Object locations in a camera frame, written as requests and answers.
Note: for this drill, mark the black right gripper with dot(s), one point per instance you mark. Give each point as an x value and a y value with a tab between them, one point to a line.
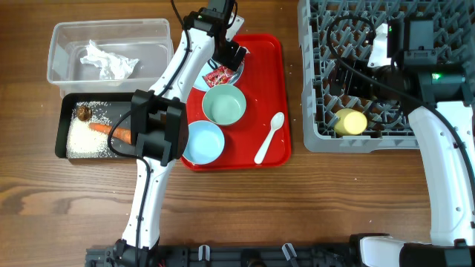
349	79

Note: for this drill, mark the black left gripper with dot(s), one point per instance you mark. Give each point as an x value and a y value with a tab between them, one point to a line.
229	56

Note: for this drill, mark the yellow plastic cup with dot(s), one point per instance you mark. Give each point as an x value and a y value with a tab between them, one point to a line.
350	122

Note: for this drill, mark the mint green bowl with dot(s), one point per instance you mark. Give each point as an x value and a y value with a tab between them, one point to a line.
224	104

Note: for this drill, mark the light blue bowl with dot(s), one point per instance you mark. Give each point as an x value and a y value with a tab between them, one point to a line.
205	144

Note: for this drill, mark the white tissue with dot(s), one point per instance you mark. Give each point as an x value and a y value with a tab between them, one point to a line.
111	66

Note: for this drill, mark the orange carrot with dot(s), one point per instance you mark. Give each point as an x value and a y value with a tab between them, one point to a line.
120	133

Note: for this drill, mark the brown mushroom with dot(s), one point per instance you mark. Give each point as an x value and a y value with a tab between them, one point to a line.
84	113

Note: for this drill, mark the white rice pile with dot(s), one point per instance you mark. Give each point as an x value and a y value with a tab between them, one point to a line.
82	142

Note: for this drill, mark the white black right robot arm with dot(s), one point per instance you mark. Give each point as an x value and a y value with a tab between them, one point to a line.
436	99

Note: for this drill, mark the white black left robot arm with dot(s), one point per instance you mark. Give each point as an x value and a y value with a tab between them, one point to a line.
159	126

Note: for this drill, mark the grey dishwasher rack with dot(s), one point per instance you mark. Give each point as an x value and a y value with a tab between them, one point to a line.
453	42

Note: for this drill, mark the black waste tray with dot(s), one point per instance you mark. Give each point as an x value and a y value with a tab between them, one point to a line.
123	100

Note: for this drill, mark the red snack wrapper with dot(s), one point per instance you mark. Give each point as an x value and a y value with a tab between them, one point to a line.
219	76

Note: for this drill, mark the light blue plate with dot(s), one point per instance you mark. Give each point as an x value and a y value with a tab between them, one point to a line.
208	68

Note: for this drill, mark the red serving tray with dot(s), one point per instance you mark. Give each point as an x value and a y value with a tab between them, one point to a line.
263	84

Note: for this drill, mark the white plastic spoon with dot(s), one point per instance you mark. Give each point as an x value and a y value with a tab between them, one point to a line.
276	123

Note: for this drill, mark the clear plastic bin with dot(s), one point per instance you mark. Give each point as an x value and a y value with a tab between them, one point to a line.
147	40

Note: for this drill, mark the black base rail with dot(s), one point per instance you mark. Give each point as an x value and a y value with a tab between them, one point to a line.
339	254

